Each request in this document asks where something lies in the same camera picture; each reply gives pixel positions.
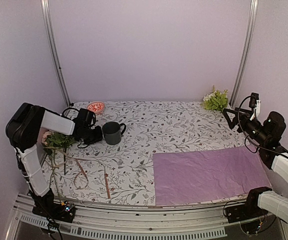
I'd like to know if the pink rose stem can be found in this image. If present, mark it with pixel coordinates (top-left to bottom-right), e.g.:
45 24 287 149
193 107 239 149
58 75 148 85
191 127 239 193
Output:
41 130 61 200

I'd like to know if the front aluminium rail base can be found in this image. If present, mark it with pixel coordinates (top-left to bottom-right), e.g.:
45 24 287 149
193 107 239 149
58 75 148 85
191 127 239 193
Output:
5 192 288 240

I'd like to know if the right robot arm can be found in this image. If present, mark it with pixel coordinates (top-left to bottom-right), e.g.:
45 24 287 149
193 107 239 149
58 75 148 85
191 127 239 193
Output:
223 108 288 224

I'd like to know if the lilac white flower bouquet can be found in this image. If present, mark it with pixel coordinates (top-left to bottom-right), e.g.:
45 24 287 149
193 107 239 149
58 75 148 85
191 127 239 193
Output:
51 131 76 172

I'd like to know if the aluminium frame post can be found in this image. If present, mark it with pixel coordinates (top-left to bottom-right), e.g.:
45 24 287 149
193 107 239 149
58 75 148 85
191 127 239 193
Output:
40 0 71 106
229 0 259 107

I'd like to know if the red patterned ceramic bowl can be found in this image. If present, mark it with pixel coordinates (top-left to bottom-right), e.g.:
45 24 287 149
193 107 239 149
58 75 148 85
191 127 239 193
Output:
87 101 105 114

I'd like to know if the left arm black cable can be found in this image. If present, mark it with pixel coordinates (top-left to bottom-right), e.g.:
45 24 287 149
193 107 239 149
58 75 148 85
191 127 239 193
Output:
61 107 89 150

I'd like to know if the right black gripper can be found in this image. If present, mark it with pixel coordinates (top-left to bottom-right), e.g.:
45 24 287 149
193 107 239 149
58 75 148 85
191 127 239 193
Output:
224 107 270 146

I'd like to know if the left aluminium frame post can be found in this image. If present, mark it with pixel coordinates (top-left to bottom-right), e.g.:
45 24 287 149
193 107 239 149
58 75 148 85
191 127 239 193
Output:
40 0 71 106

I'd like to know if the right aluminium frame post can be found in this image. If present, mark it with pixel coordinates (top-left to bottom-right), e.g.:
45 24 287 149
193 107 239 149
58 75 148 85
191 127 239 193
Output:
229 0 259 107

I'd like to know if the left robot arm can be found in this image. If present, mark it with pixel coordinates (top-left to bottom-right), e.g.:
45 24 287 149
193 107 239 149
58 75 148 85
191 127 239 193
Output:
5 102 103 222

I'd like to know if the green white flower sprig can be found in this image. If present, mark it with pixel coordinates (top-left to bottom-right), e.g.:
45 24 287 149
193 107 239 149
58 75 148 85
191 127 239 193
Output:
201 85 228 112

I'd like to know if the beige raffia ribbon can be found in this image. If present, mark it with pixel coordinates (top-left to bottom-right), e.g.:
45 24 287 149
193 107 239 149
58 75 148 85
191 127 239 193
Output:
45 146 111 200

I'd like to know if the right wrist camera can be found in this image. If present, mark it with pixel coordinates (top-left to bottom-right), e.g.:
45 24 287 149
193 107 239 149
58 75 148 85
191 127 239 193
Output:
249 92 261 117

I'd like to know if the dark grey metal mug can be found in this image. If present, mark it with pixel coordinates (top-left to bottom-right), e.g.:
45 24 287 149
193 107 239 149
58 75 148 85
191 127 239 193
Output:
102 121 126 145

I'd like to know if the purple pink wrapping paper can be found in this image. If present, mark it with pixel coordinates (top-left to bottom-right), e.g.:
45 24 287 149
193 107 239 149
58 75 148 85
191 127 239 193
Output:
153 146 271 206

